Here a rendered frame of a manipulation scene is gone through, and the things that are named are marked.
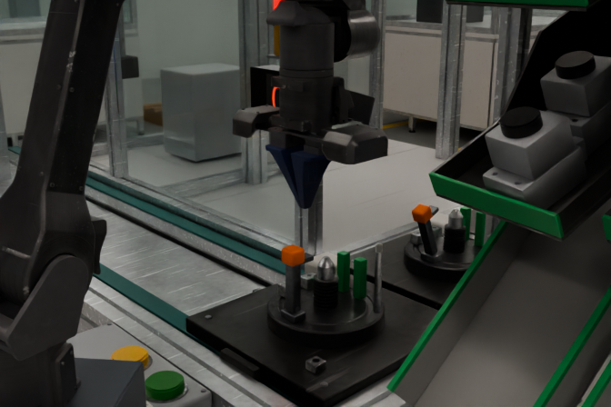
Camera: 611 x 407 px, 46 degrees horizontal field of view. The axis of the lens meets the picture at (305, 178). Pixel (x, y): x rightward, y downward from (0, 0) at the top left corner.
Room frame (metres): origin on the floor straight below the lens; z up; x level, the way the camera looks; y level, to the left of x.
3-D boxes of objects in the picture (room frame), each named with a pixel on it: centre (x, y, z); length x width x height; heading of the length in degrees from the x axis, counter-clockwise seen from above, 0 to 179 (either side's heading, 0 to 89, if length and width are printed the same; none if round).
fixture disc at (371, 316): (0.78, -0.02, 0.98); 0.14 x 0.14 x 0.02
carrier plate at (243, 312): (0.78, -0.02, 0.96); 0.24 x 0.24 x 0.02; 43
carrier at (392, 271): (0.95, -0.21, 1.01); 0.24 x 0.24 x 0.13; 43
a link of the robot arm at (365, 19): (0.79, -0.02, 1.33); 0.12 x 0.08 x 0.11; 143
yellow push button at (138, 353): (0.70, 0.19, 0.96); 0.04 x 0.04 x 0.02
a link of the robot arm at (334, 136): (0.76, 0.00, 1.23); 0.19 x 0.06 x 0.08; 44
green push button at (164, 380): (0.65, 0.14, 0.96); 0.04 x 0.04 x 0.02
